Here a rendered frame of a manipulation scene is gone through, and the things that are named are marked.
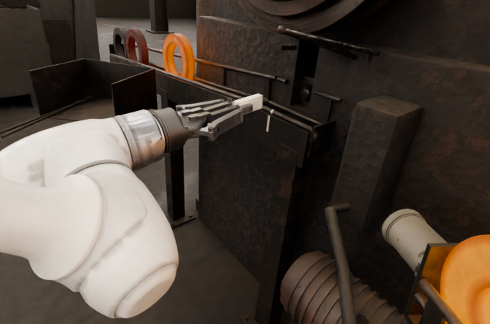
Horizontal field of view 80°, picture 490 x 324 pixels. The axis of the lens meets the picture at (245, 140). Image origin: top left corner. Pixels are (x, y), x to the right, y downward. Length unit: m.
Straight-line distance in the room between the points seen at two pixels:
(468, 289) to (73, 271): 0.38
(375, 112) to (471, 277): 0.26
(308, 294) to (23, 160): 0.46
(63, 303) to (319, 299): 0.91
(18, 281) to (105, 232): 1.07
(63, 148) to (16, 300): 0.94
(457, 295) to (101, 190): 0.38
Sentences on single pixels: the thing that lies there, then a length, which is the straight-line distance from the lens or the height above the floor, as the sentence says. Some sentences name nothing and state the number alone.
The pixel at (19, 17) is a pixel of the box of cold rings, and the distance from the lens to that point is 2.83.
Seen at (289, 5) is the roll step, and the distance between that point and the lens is 0.60.
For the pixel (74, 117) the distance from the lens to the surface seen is 0.98.
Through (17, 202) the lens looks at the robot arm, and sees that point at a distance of 0.31.
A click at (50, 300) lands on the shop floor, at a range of 1.28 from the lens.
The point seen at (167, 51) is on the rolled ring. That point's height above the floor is 0.74.
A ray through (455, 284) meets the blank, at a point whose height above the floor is 0.69.
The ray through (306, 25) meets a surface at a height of 0.90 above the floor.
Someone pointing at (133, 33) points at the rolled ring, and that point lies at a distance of 1.42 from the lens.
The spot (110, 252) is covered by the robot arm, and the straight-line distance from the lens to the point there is 0.32.
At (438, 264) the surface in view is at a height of 0.69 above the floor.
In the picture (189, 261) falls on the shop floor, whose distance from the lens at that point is 1.26.
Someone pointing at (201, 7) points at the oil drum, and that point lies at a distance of 3.55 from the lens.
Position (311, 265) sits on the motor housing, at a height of 0.53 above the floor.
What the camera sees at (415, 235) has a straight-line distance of 0.44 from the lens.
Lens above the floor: 0.95
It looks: 26 degrees down
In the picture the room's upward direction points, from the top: 5 degrees clockwise
